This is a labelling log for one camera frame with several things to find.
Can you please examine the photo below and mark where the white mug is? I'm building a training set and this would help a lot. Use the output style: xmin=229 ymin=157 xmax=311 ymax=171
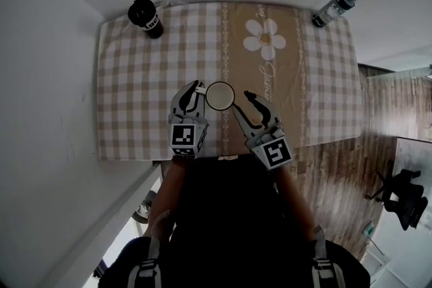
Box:
xmin=194 ymin=80 xmax=236 ymax=112

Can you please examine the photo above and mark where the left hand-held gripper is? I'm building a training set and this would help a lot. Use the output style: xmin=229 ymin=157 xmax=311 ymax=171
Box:
xmin=167 ymin=80 xmax=209 ymax=159

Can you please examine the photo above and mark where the person's left forearm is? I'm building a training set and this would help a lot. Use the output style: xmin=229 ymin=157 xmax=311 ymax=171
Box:
xmin=143 ymin=156 xmax=190 ymax=240

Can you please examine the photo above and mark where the clear bottle with dark lid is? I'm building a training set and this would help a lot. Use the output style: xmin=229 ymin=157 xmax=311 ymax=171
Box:
xmin=310 ymin=0 xmax=357 ymax=28

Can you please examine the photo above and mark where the black office chair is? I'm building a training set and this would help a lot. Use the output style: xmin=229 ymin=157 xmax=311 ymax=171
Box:
xmin=364 ymin=169 xmax=429 ymax=231

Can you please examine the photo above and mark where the checked beige flower tablecloth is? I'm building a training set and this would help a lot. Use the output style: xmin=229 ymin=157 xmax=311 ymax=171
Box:
xmin=96 ymin=0 xmax=367 ymax=162

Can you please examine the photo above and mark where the black bottle with white band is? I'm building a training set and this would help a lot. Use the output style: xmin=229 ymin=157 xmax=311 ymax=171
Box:
xmin=127 ymin=0 xmax=165 ymax=40

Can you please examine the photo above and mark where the person's right forearm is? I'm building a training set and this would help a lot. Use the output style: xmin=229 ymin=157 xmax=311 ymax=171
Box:
xmin=275 ymin=163 xmax=320 ymax=243

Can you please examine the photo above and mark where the dark window frame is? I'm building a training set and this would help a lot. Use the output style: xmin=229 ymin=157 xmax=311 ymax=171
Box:
xmin=92 ymin=258 xmax=109 ymax=279

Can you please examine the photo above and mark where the black bin with grey bag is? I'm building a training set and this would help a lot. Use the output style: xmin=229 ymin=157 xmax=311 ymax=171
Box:
xmin=131 ymin=190 xmax=153 ymax=225

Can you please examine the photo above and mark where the person's black clothing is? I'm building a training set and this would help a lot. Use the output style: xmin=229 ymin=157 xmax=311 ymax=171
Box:
xmin=99 ymin=154 xmax=371 ymax=288

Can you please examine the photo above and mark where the grey left shoulder strap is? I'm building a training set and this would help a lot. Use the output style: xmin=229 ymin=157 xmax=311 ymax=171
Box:
xmin=126 ymin=208 xmax=175 ymax=288

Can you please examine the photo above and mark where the grey right shoulder strap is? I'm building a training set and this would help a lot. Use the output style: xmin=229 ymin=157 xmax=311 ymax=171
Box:
xmin=310 ymin=225 xmax=345 ymax=288

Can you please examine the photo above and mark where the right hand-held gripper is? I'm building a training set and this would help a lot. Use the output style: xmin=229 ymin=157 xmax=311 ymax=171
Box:
xmin=231 ymin=90 xmax=294 ymax=172

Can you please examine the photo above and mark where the grey shoulder strap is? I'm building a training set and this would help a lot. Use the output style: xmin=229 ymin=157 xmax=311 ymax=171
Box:
xmin=310 ymin=225 xmax=345 ymax=288
xmin=126 ymin=208 xmax=175 ymax=288

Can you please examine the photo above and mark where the grey mottled panel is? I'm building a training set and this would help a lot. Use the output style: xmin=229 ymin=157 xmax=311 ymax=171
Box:
xmin=393 ymin=136 xmax=432 ymax=186

